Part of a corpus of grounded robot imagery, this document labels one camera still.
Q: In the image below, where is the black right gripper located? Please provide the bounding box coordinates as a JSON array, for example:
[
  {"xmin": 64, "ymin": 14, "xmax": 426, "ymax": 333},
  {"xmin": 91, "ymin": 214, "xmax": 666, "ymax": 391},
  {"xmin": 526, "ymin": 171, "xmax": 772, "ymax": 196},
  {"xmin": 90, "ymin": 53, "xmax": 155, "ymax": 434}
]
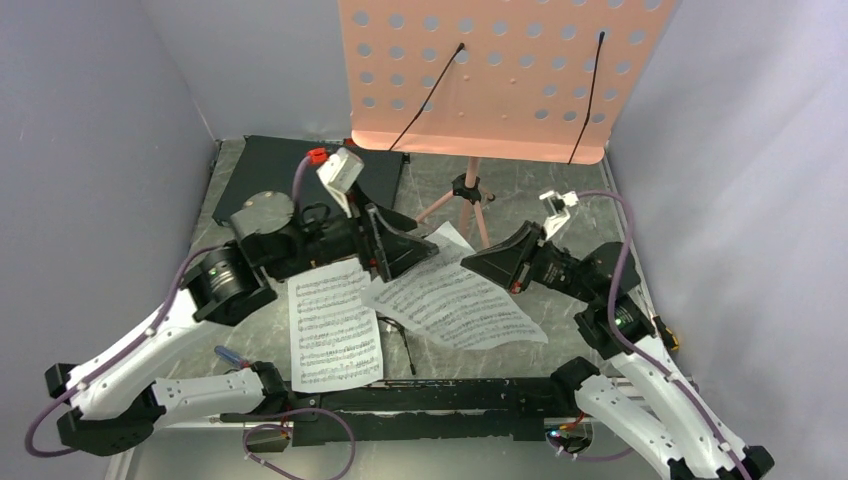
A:
[{"xmin": 461, "ymin": 220, "xmax": 600, "ymax": 305}]

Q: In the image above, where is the pink perforated music stand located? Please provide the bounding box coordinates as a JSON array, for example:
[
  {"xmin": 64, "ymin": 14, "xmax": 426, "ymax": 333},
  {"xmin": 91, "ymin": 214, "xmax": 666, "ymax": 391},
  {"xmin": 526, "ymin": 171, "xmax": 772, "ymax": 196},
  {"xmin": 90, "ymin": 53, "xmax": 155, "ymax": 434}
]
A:
[{"xmin": 337, "ymin": 0, "xmax": 680, "ymax": 250}]

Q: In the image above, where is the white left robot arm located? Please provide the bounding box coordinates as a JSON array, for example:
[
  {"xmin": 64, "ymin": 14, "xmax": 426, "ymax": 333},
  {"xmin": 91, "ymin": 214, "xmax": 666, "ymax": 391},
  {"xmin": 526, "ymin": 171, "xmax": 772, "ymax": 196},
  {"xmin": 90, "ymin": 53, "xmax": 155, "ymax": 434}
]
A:
[{"xmin": 45, "ymin": 188, "xmax": 438, "ymax": 457}]

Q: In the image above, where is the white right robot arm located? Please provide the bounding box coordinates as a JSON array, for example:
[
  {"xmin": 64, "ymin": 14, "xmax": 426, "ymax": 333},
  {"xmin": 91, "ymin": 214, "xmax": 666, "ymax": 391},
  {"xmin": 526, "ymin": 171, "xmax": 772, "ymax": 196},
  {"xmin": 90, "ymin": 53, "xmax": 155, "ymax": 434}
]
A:
[{"xmin": 461, "ymin": 222, "xmax": 775, "ymax": 479}]

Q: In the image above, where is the printed sheet music page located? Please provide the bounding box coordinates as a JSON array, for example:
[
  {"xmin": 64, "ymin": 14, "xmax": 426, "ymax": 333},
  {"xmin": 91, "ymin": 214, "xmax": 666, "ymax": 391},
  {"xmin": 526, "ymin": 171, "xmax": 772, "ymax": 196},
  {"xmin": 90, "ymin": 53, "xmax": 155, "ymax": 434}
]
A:
[{"xmin": 287, "ymin": 259, "xmax": 384, "ymax": 394}]

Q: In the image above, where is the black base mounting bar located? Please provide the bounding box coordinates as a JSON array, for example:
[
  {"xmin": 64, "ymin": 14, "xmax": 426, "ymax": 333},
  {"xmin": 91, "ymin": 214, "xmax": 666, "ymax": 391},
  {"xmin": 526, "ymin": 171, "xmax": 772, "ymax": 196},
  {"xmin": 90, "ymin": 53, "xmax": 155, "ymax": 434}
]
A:
[{"xmin": 220, "ymin": 377, "xmax": 589, "ymax": 446}]

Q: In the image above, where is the black flat equipment box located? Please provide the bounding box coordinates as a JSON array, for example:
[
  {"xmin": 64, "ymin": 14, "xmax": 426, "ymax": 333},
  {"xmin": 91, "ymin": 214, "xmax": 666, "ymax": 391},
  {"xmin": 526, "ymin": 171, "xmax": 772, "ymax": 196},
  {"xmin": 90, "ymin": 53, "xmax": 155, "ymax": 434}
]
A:
[{"xmin": 212, "ymin": 135, "xmax": 409, "ymax": 226}]

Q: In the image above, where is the yellow black tool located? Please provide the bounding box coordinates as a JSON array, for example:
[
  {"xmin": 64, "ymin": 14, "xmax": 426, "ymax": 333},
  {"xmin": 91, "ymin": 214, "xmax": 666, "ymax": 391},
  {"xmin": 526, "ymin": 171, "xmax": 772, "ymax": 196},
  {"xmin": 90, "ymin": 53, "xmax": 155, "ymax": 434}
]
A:
[{"xmin": 652, "ymin": 315, "xmax": 680, "ymax": 352}]

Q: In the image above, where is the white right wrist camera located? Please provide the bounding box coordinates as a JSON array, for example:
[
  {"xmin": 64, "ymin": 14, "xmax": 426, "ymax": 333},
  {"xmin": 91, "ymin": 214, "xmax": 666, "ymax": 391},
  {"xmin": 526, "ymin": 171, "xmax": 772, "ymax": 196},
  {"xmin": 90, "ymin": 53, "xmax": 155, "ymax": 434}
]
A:
[{"xmin": 539, "ymin": 190, "xmax": 579, "ymax": 240}]

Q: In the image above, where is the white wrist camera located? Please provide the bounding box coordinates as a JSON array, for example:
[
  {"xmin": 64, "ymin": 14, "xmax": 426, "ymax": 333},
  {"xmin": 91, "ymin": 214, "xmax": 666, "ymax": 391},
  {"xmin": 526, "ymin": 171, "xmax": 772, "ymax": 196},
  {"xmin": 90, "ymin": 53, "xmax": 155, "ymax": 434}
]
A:
[
  {"xmin": 539, "ymin": 190, "xmax": 579, "ymax": 240},
  {"xmin": 308, "ymin": 147, "xmax": 364, "ymax": 218}
]

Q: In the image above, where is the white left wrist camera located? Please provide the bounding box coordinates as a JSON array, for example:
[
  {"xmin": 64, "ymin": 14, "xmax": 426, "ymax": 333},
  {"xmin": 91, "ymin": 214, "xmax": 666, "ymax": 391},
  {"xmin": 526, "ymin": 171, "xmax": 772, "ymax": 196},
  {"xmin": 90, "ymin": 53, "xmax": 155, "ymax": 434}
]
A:
[{"xmin": 308, "ymin": 147, "xmax": 364, "ymax": 218}]

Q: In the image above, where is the aluminium rail right edge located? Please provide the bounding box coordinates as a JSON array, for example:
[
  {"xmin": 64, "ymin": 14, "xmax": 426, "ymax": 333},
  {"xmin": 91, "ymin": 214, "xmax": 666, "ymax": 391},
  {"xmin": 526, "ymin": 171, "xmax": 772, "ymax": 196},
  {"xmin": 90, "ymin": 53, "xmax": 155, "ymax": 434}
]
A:
[{"xmin": 591, "ymin": 139, "xmax": 727, "ymax": 480}]

